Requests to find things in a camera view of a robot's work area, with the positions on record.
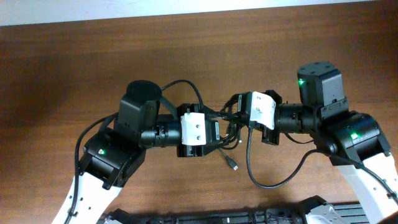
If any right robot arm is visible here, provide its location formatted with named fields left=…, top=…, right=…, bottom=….
left=236, top=62, right=397, bottom=223

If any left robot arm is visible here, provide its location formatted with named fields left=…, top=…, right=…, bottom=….
left=53, top=80, right=224, bottom=223

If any black usb cable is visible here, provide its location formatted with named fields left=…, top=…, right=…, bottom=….
left=206, top=93, right=253, bottom=171

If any left camera cable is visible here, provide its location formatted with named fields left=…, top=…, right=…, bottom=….
left=70, top=79, right=206, bottom=224

